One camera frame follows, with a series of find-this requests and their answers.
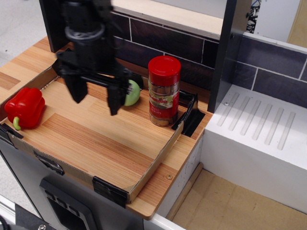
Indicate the dark grey vertical post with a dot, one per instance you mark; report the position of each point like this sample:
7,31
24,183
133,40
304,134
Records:
234,25

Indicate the white sink drainboard unit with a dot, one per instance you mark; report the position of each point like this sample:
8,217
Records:
260,143

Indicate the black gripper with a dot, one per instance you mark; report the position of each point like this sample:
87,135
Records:
94,62

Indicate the green onion toy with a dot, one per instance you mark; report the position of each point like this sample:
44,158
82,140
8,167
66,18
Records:
133,93

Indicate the basil bottle red lid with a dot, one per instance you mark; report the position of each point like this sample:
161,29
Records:
164,85

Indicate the red bell pepper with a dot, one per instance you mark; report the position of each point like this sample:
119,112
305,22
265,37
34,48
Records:
25,108

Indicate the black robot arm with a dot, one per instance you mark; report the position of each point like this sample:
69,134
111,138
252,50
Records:
88,21

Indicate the cardboard fence with black tape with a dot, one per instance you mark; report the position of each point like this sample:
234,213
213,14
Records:
126,150

